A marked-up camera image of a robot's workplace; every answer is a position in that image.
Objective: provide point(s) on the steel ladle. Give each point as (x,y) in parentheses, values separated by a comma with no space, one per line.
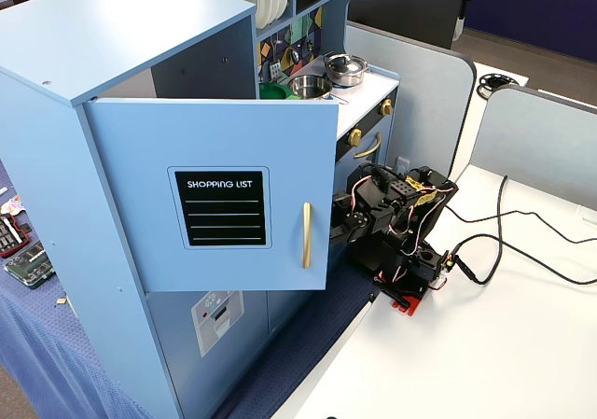
(294,55)

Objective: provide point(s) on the open steel toy pot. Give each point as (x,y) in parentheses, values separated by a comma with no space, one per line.
(309,87)

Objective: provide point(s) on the blue toy kitchen body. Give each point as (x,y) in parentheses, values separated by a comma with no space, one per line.
(116,32)

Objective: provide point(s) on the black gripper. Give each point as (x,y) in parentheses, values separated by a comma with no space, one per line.
(349,224)

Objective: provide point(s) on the grey wall socket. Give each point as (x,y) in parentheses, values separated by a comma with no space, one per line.
(401,167)

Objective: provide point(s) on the navy blue cloth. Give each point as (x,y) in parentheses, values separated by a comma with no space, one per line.
(46,367)

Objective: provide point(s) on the blue water dispenser fridge door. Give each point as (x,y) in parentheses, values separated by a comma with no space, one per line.
(172,344)

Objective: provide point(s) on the gold stove knob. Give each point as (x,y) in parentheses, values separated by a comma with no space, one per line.
(355,136)
(386,107)

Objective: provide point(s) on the green clear bit case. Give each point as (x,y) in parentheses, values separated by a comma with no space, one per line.
(28,269)

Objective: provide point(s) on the green plastic cup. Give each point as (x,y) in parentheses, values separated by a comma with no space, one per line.
(273,92)

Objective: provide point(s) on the lidded steel toy pot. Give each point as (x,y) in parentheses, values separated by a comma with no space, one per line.
(346,66)

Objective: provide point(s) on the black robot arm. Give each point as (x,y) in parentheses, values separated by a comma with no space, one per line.
(434,213)

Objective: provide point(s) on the steel hanging spoon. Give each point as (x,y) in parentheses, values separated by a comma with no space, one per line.
(309,45)

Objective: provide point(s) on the black monitor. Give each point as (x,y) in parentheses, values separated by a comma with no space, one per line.
(410,4)

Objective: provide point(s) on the red robot base mount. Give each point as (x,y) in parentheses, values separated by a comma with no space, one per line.
(406,304)

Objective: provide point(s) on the steel slotted spatula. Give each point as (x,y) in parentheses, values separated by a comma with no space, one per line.
(275,70)

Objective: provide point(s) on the grey rounded desk partition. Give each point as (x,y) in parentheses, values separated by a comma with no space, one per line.
(536,143)
(420,92)

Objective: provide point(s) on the blue oven door with window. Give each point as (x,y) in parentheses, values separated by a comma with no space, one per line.
(387,143)

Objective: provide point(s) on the blue shopping list fridge door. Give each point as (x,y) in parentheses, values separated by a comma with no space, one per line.
(140,157)

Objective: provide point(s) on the small tan block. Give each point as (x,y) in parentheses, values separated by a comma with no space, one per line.
(61,301)

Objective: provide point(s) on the colourful printed card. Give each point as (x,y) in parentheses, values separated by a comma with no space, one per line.
(9,204)

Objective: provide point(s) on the red black tool case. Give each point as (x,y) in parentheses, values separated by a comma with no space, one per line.
(9,237)

